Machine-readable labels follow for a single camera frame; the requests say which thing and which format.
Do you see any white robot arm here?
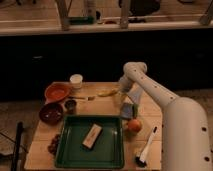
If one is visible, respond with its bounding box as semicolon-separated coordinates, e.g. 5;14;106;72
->
119;62;213;171

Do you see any wooden block in tray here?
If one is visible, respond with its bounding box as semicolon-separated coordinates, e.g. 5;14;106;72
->
82;124;102;149

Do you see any green plastic tray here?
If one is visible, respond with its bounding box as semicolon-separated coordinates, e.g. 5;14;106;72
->
55;115;124;169

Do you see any blue green sponge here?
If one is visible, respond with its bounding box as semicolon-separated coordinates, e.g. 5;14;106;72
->
120;103;138;120

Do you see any red apple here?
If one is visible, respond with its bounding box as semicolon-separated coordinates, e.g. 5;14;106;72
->
127;119;142;134

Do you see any white cup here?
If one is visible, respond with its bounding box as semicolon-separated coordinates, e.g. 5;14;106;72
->
70;74;83;89

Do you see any small dark cup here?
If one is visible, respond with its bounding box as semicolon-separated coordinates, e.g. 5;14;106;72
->
65;100;77;114

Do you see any orange bowl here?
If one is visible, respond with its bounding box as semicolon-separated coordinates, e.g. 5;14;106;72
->
44;83;70;103

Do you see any white dish brush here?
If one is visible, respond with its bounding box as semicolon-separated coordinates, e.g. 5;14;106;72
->
135;127;157;168

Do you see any dark red bowl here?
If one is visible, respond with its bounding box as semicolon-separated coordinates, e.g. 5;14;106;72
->
39;103;63;125

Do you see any bunch of grapes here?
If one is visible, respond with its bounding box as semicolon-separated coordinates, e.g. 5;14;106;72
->
47;134;60;155

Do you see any black pole left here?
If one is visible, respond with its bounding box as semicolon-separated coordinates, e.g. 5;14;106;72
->
10;122;24;171

